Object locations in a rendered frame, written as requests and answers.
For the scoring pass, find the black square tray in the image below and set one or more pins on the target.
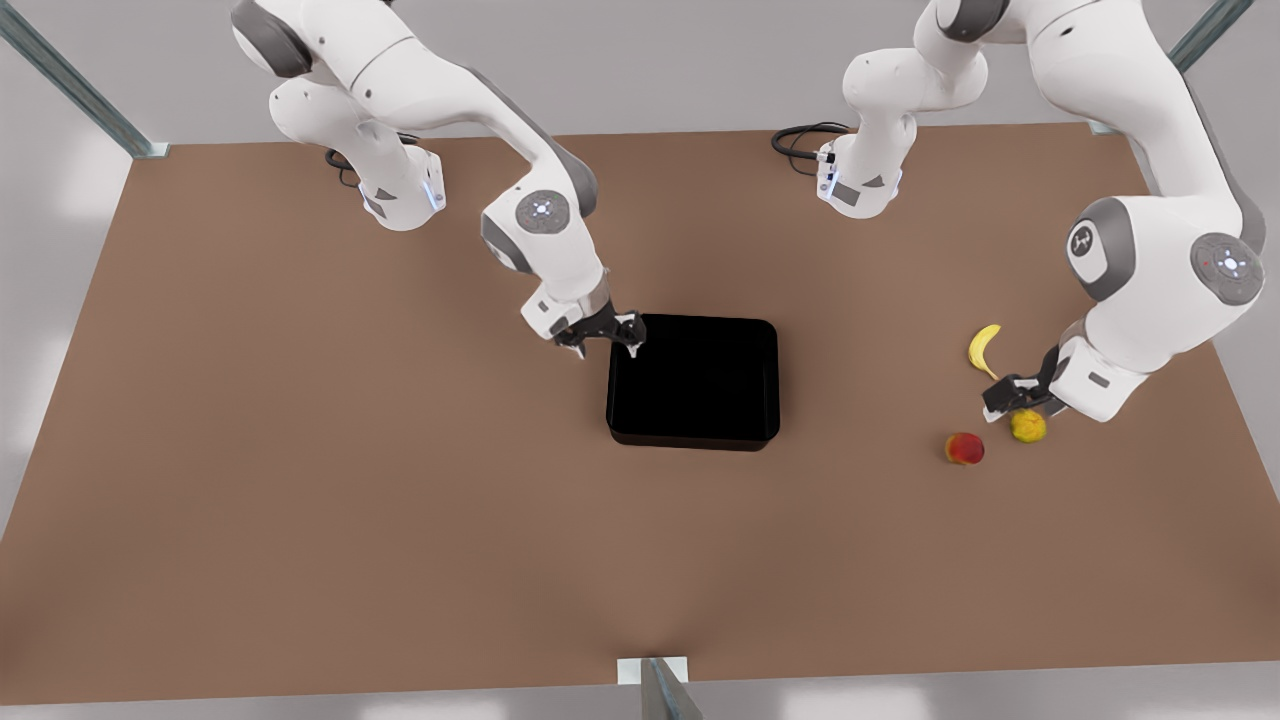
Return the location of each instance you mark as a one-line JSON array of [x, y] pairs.
[[694, 380]]

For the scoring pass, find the yellow banana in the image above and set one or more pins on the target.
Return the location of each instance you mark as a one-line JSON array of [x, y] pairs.
[[984, 346]]

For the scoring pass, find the silver frame post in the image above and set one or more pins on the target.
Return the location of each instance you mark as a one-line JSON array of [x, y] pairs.
[[662, 690], [75, 80], [1205, 35]]

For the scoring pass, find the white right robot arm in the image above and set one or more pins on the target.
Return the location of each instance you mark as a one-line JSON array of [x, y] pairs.
[[440, 85]]

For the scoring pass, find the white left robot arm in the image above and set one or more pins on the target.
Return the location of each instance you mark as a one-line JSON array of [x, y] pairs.
[[1130, 120]]

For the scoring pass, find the yellow lemon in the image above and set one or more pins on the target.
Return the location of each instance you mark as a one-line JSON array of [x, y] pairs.
[[1029, 427]]

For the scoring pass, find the red peach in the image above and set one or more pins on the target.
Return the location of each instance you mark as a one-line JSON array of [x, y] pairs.
[[964, 448]]

